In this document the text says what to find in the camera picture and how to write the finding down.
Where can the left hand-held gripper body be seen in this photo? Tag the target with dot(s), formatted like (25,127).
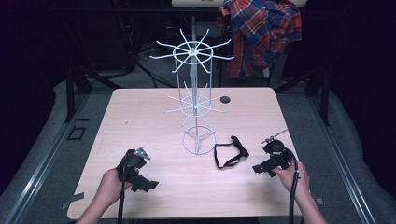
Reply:
(134,163)

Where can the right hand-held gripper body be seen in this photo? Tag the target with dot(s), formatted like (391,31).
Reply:
(279,157)

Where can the person's right hand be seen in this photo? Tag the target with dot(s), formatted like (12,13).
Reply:
(288,179)

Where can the person's left hand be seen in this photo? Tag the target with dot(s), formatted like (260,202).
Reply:
(110,188)

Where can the small grey tape piece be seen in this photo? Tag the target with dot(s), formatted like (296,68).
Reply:
(319,201)

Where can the grey tape strip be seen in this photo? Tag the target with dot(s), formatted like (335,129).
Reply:
(74,198)

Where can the black metal stand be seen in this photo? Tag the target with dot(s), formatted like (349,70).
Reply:
(70,93)
(325,99)

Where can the red blue plaid shirt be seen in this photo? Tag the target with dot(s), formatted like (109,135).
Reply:
(261,34)

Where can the black horizontal metal bar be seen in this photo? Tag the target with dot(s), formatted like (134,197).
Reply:
(140,10)

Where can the aluminium floor rail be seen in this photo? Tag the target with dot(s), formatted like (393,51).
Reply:
(40,165)
(341,165)

